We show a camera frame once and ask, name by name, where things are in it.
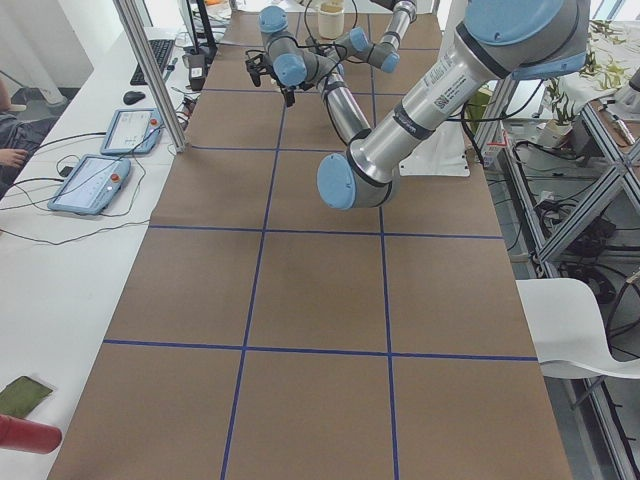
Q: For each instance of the person's hand at desk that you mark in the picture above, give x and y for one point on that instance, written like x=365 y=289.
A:
x=13 y=158

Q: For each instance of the white chair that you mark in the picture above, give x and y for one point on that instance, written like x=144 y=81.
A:
x=568 y=332

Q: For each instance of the blue teach pendant far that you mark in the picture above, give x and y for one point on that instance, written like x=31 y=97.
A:
x=132 y=131

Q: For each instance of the green cloth pouch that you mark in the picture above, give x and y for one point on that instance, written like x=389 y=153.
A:
x=20 y=397

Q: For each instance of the potted green plant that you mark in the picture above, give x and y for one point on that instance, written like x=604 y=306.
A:
x=609 y=77

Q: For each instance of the red cylinder bottle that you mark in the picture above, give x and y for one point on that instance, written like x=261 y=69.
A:
x=28 y=436

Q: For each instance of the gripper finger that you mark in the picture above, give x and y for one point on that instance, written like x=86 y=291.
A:
x=289 y=97

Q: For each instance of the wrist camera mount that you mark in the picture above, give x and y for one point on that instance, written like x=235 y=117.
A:
x=257 y=65

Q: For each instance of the blue teach pendant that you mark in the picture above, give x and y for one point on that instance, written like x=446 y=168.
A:
x=132 y=131
x=91 y=185

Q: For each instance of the aluminium frame post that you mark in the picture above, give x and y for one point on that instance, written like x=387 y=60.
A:
x=135 y=31

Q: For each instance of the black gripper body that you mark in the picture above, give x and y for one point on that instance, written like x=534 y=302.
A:
x=288 y=93

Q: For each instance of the white camera pillar with base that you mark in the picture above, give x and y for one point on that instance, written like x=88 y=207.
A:
x=443 y=153

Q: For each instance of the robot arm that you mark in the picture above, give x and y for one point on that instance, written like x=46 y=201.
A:
x=380 y=40
x=495 y=39

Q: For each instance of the blue teach pendant near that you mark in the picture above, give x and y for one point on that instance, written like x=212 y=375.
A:
x=91 y=185

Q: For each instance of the black power adapter box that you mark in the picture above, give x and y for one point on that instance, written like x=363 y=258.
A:
x=197 y=66

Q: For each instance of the black computer mouse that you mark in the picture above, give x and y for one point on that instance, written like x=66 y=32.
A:
x=133 y=97

